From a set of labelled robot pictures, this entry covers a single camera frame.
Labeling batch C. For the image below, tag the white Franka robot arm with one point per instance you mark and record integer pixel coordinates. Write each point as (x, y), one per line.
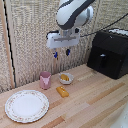
(71, 13)

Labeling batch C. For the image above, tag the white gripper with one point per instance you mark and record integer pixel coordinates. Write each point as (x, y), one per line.
(63, 39)

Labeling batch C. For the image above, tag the yellow food piece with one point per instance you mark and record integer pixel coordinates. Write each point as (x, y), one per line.
(62, 91)

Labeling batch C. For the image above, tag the pink cup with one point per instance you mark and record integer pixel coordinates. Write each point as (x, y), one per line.
(45, 80)

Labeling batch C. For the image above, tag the black air fryer drawer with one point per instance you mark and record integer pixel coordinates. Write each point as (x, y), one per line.
(95, 65)

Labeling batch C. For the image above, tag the white floral rimmed plate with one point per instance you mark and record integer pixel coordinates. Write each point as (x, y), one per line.
(26, 106)

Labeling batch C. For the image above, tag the black air fryer body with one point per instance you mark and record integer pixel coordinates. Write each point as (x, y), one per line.
(116, 53)

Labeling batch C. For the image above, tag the beige woven folding screen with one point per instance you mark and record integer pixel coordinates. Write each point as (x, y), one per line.
(30, 40)

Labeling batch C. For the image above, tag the yellow food in bowl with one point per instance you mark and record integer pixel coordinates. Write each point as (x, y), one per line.
(65, 78)

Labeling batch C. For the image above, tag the small white bowl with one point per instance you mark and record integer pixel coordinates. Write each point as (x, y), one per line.
(70, 79)

